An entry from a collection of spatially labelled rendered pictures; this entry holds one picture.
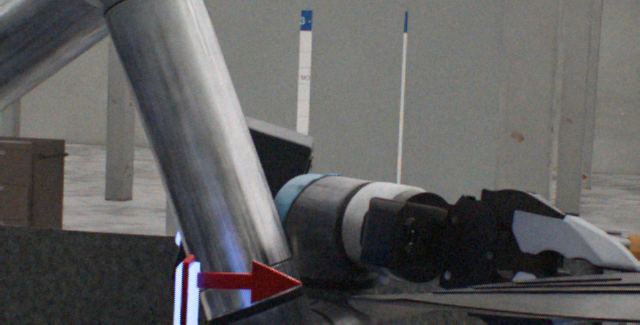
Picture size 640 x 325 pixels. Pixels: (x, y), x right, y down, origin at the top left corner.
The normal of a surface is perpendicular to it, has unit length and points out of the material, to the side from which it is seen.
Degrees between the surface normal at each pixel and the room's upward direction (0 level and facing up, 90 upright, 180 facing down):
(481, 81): 90
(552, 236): 84
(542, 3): 90
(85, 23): 132
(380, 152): 90
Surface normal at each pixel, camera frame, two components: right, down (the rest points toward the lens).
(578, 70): -0.27, 0.04
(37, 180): 0.98, 0.05
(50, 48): 0.18, 0.68
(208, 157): 0.07, -0.11
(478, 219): -0.79, -0.11
